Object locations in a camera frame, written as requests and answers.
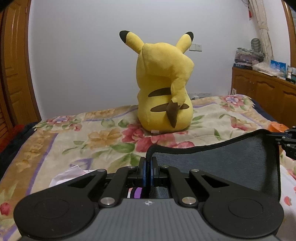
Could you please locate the stack of folded clothes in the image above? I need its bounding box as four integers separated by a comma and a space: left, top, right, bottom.
234, 47, 265, 66

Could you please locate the white strawberry print cloth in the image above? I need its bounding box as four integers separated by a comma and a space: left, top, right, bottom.
280, 165, 295, 217

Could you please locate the tied beige curtain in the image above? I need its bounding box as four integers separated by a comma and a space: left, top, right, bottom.
249, 0, 273, 62

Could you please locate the wooden sideboard cabinet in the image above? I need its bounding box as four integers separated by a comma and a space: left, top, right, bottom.
231, 67, 295, 128

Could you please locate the floral bed blanket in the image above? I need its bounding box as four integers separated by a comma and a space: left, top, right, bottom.
0, 94, 296, 241

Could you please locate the white wall switch plate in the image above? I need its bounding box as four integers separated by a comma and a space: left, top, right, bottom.
189, 43, 202, 52

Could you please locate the orange lidded cup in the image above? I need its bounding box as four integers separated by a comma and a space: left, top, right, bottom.
267, 121, 289, 133

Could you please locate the wooden louvered wardrobe door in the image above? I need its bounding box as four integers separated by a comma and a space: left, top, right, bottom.
1, 1, 41, 140

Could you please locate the yellow Pikachu plush toy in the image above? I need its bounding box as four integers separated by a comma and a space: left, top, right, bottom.
119, 30, 194, 133

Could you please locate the blue picture box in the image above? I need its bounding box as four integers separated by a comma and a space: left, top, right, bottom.
270, 60, 287, 76

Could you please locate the purple and grey towel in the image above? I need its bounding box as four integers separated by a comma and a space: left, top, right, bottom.
144, 129, 281, 199

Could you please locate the white tissue box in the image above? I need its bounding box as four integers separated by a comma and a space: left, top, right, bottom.
49, 165, 94, 187

